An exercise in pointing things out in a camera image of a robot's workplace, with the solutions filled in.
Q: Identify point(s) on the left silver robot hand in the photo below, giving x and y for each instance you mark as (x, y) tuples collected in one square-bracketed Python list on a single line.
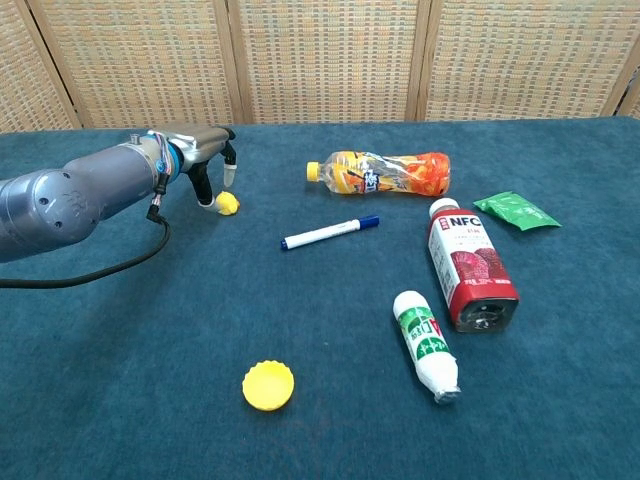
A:
[(200, 145)]

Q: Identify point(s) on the small yellow ball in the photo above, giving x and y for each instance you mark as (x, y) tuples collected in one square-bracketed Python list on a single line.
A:
[(228, 203)]

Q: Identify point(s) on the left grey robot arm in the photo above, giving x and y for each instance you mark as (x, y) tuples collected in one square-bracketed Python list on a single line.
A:
[(75, 195)]

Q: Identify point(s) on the woven wooden folding screen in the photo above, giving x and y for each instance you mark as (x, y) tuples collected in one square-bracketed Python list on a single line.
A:
[(320, 60)]

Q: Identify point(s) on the white marker with blue cap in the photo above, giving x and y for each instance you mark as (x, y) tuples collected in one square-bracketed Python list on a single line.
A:
[(320, 234)]

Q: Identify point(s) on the orange drink plastic bottle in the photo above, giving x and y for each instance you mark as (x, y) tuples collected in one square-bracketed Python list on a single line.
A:
[(385, 174)]

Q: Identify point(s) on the teal table cloth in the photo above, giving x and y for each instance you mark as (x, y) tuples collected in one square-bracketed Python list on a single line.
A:
[(150, 350)]

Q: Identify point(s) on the yellow scalloped plastic bowl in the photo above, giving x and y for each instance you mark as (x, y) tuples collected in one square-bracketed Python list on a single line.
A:
[(268, 386)]

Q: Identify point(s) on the red NFC juice bottle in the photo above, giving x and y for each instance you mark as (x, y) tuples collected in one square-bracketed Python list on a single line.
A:
[(467, 265)]

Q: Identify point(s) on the white green yogurt bottle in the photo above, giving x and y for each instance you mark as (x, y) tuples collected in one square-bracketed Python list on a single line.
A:
[(425, 345)]

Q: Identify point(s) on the green snack packet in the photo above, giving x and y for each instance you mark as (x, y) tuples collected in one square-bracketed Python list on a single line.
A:
[(517, 210)]

